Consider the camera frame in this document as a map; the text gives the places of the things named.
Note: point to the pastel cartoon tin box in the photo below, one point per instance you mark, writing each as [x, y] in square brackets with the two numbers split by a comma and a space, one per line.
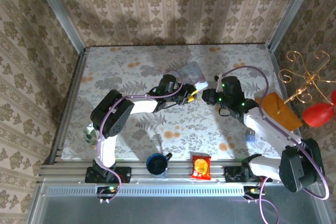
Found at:
[193, 73]

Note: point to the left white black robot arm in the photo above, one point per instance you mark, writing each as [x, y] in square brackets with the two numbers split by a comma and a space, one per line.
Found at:
[111, 115]

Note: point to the floral patterned table mat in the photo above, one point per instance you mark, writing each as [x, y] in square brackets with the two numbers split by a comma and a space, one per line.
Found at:
[183, 134]

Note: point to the small blue white bottle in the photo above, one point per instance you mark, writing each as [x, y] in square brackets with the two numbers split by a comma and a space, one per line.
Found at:
[250, 136]

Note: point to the orange paper envelope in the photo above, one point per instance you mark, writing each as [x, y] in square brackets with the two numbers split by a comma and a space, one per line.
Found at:
[282, 115]

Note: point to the red snack packet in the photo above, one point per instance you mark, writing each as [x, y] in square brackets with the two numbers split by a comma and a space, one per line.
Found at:
[201, 167]

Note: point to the dark blue mug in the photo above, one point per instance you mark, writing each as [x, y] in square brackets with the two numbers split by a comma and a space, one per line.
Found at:
[157, 165]

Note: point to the red balloon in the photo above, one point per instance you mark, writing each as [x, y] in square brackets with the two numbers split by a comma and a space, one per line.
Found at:
[333, 97]
[318, 115]

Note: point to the green patterned ball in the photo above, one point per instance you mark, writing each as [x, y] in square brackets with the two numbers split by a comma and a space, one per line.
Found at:
[89, 134]

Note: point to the small lit controller board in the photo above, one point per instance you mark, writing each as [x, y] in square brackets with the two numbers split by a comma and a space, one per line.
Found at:
[253, 191]
[107, 191]

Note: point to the grey metal panel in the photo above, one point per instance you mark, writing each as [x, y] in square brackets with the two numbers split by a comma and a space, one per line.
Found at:
[170, 211]

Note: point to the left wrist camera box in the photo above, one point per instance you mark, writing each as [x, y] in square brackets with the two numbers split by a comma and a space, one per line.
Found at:
[170, 82]

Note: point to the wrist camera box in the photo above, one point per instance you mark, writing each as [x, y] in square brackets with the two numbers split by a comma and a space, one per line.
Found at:
[170, 82]
[219, 82]

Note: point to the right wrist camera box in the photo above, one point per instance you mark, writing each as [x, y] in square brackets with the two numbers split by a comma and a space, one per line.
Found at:
[219, 82]

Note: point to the aluminium front rail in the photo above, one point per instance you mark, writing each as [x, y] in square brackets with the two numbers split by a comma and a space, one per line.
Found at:
[181, 171]

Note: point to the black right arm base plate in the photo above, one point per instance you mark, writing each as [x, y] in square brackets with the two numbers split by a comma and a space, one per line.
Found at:
[232, 175]

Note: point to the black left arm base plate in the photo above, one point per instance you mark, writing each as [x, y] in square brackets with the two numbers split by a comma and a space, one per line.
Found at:
[123, 175]

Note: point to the aluminium frame post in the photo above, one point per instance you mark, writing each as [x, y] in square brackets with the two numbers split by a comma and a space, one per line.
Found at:
[62, 16]
[292, 11]

